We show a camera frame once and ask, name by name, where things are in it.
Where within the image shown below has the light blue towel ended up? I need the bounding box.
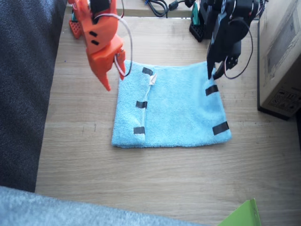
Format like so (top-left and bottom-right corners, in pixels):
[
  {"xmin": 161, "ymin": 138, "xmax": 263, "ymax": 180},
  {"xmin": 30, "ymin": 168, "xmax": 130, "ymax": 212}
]
[{"xmin": 111, "ymin": 60, "xmax": 232, "ymax": 149}]

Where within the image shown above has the brown cardboard box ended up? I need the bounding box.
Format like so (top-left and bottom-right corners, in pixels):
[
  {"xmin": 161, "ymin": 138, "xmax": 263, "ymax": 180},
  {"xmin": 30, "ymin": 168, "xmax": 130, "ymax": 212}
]
[{"xmin": 257, "ymin": 0, "xmax": 301, "ymax": 121}]

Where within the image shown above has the grey fabric cushion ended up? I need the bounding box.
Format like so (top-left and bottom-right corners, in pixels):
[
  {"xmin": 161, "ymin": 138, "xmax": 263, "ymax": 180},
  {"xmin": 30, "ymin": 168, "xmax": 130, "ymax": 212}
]
[{"xmin": 0, "ymin": 185, "xmax": 206, "ymax": 226}]

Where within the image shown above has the bright green sheet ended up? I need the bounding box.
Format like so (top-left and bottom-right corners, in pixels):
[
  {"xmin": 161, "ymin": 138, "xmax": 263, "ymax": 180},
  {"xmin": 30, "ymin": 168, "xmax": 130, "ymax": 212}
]
[{"xmin": 217, "ymin": 198, "xmax": 262, "ymax": 226}]

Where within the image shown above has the white servo cable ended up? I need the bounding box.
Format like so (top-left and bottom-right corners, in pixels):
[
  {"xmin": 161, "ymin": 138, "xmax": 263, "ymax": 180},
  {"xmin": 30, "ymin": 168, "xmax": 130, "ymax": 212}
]
[{"xmin": 95, "ymin": 13, "xmax": 134, "ymax": 77}]

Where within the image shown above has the thin dark servo cable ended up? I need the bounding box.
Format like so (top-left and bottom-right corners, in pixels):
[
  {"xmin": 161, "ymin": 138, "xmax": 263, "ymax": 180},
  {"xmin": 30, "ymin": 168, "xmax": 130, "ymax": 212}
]
[{"xmin": 223, "ymin": 25, "xmax": 254, "ymax": 80}]

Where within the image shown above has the black cable with ferrite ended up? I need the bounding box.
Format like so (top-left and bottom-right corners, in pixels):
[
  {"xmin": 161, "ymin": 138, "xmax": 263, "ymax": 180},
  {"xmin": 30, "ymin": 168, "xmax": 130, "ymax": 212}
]
[{"xmin": 167, "ymin": 0, "xmax": 197, "ymax": 12}]

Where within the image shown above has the black looped cable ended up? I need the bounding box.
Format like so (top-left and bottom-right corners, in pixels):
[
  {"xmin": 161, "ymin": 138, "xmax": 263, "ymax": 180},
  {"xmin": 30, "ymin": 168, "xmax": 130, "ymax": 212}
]
[{"xmin": 142, "ymin": 0, "xmax": 170, "ymax": 18}]

